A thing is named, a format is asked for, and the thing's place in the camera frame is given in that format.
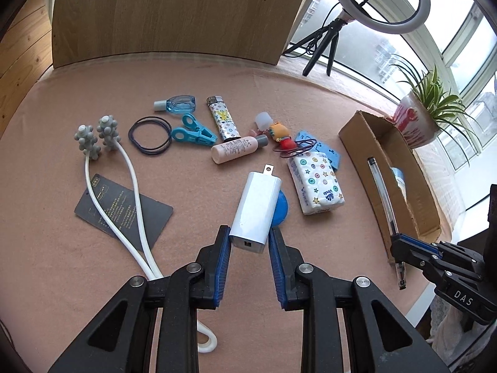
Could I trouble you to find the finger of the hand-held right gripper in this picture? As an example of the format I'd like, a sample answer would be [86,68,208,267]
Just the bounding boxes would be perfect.
[390,237,440,277]
[399,233,483,277]

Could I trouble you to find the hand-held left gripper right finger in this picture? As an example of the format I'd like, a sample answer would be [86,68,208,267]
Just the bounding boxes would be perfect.
[269,226,451,373]

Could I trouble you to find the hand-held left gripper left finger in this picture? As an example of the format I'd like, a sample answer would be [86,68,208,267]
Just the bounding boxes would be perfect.
[47,224,234,373]

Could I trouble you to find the cardboard box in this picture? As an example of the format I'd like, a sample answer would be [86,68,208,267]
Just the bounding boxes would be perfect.
[338,111,442,263]

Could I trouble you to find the blue round case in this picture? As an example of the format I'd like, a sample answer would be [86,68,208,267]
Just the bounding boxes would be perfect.
[272,190,290,227]

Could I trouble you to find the white wall charger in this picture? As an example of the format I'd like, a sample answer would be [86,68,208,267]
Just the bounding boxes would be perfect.
[229,164,281,255]

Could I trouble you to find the clear ballpoint pen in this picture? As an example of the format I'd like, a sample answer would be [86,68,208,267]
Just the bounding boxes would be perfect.
[367,156,408,290]

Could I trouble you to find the white bottle blue cap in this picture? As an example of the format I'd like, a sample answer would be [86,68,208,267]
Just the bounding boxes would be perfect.
[390,166,408,203]

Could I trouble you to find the black printed card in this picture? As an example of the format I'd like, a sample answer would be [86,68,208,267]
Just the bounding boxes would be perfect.
[74,173,174,252]

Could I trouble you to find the button print tissue pack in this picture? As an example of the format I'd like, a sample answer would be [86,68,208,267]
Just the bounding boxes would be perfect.
[286,151,345,216]

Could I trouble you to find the pink lotion bottle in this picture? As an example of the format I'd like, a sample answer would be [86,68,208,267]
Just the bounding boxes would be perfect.
[212,134,269,165]

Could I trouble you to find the blue phone stand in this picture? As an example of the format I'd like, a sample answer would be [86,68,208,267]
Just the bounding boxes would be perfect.
[294,130,341,172]

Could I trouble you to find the white massager grey knobbed balls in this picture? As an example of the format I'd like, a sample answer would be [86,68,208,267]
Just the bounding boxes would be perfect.
[74,113,218,354]

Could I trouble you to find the blue plastic clip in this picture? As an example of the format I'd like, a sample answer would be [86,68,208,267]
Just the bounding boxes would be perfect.
[182,113,216,137]
[171,126,218,147]

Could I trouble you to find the black hair tie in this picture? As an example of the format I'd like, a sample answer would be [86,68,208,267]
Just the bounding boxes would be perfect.
[128,117,171,151]
[132,122,172,156]

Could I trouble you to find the small cartoon toy figure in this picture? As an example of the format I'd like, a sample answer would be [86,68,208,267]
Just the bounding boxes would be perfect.
[268,121,298,154]

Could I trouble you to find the patterned white lighter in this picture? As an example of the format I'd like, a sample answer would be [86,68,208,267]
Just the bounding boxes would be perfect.
[207,96,241,143]

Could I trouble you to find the translucent white cap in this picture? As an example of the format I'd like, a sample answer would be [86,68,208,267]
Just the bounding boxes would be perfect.
[250,112,272,136]

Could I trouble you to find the clear blue small bottle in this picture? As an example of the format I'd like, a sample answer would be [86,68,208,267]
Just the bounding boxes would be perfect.
[154,94,197,117]

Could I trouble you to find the person's white fuzzy clothing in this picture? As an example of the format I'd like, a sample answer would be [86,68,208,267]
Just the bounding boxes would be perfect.
[429,295,497,373]

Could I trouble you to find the potted spider plant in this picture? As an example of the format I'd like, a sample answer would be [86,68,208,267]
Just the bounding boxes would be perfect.
[388,54,482,150]

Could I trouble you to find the pink felt cloth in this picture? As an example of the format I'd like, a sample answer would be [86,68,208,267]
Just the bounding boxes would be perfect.
[0,52,455,373]

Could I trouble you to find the black tripod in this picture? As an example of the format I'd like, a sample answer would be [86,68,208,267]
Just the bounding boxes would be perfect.
[285,19,348,77]

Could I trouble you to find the light wooden board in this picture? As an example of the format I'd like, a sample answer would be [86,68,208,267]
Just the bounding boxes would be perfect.
[50,0,315,68]

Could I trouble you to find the pine plank panel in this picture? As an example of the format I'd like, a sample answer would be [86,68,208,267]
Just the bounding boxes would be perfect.
[0,0,54,125]

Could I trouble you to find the white window frame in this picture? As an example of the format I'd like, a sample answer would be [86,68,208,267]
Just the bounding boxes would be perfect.
[299,0,497,172]

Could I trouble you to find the black ring light cable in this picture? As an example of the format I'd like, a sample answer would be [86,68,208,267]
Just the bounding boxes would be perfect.
[283,2,342,58]

